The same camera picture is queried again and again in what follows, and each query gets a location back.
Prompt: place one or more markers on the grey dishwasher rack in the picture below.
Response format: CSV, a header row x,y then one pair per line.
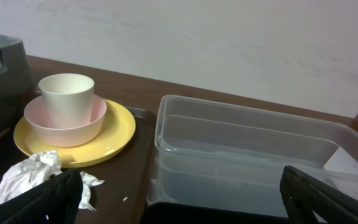
x,y
15,76

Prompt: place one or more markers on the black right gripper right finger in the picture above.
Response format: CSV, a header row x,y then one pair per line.
x,y
305,197

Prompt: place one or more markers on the dark brown serving tray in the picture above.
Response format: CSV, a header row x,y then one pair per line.
x,y
121,199

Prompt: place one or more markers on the black waste bin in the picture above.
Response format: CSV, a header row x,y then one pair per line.
x,y
175,213

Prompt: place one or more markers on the clear plastic bin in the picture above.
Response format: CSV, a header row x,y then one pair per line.
x,y
230,157

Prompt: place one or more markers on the cream cup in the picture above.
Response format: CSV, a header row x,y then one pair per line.
x,y
68,98

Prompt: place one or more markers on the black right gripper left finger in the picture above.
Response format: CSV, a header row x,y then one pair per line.
x,y
54,201

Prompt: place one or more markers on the crumpled white napkin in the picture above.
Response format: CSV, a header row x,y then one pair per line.
x,y
37,169

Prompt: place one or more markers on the yellow plate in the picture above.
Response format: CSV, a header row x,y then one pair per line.
x,y
117,130

